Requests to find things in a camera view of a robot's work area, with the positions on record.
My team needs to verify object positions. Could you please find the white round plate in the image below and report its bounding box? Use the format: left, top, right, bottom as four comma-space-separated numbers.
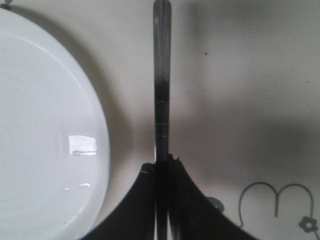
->
0, 9, 110, 240

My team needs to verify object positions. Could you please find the silver metal fork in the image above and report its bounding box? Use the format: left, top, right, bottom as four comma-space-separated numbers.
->
153, 0, 172, 240

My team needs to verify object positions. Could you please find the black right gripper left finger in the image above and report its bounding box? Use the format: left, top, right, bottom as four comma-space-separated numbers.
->
86, 163, 156, 240

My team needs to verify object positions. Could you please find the cream rabbit serving tray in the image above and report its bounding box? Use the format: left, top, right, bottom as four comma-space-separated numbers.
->
0, 0, 320, 240

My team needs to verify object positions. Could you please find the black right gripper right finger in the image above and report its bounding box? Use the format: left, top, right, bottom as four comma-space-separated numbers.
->
168, 154, 254, 240

